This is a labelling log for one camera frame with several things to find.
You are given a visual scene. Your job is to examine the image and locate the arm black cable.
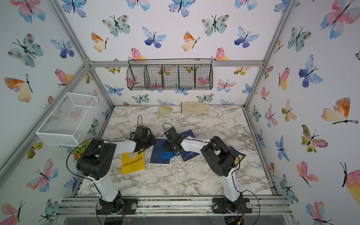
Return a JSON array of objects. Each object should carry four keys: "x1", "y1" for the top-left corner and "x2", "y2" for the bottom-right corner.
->
[
  {"x1": 162, "y1": 122, "x2": 261, "y2": 225},
  {"x1": 66, "y1": 114, "x2": 150, "y2": 225}
]

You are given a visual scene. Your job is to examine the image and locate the navy yellow-label book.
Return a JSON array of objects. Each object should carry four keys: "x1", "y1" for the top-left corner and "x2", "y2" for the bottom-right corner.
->
[{"x1": 229, "y1": 146, "x2": 246, "y2": 167}]

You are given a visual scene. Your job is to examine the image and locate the black wire wall basket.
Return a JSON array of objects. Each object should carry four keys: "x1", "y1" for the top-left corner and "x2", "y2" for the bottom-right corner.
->
[{"x1": 126, "y1": 58, "x2": 213, "y2": 91}]

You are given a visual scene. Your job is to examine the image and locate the yellow cover book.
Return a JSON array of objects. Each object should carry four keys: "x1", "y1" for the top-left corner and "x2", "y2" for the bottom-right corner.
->
[{"x1": 121, "y1": 152, "x2": 145, "y2": 175}]

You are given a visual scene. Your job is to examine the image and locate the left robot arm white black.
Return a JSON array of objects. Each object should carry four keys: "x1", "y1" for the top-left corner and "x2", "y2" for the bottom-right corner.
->
[{"x1": 76, "y1": 126, "x2": 156, "y2": 215}]

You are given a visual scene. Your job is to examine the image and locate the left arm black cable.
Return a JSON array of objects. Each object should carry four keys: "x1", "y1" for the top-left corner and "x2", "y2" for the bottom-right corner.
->
[{"x1": 66, "y1": 114, "x2": 150, "y2": 225}]

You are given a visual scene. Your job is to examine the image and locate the white mesh wall basket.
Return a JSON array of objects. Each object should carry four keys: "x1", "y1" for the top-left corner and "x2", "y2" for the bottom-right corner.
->
[{"x1": 35, "y1": 92, "x2": 98, "y2": 147}]

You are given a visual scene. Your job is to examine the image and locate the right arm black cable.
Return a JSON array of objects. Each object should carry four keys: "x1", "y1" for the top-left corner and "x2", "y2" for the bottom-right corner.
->
[{"x1": 162, "y1": 122, "x2": 261, "y2": 225}]

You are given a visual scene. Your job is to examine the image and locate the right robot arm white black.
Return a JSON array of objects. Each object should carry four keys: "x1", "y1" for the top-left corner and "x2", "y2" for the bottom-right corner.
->
[{"x1": 165, "y1": 128, "x2": 252, "y2": 214}]

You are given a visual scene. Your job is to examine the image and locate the blue Little Prince book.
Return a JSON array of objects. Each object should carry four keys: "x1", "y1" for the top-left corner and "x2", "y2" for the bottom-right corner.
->
[{"x1": 180, "y1": 130, "x2": 199, "y2": 162}]

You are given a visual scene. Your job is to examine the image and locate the potted flowers white pot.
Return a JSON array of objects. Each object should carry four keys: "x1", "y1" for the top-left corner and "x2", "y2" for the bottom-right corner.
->
[{"x1": 68, "y1": 140, "x2": 91, "y2": 162}]

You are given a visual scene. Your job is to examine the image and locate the blue microfiber cloth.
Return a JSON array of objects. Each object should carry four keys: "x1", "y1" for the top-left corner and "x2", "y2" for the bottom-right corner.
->
[{"x1": 160, "y1": 151, "x2": 176, "y2": 160}]

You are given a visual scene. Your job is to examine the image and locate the dark blue yellow-label book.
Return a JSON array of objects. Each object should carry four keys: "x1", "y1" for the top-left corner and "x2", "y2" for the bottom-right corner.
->
[{"x1": 150, "y1": 139, "x2": 171, "y2": 165}]

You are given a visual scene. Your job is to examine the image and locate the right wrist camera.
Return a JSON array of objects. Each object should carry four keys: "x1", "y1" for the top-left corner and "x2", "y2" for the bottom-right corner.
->
[{"x1": 164, "y1": 127, "x2": 180, "y2": 142}]

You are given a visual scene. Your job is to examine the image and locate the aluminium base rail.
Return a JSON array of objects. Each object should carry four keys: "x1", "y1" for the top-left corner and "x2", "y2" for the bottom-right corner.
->
[{"x1": 56, "y1": 196, "x2": 293, "y2": 217}]

